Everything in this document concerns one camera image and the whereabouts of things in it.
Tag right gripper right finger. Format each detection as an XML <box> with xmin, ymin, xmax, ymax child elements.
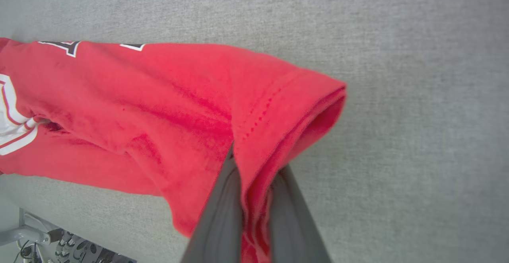
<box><xmin>270</xmin><ymin>165</ymin><xmax>333</xmax><ymax>263</ymax></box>

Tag grey metal tube frame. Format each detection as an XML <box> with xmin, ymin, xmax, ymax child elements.
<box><xmin>0</xmin><ymin>208</ymin><xmax>52</xmax><ymax>263</ymax></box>

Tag red and white basketball jersey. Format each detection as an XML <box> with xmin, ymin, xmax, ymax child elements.
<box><xmin>0</xmin><ymin>37</ymin><xmax>347</xmax><ymax>263</ymax></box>

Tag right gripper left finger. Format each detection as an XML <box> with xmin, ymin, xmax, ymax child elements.
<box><xmin>180</xmin><ymin>143</ymin><xmax>244</xmax><ymax>263</ymax></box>

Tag grey fabric sofa cushion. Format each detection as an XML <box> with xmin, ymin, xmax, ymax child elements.
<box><xmin>0</xmin><ymin>0</ymin><xmax>509</xmax><ymax>263</ymax></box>

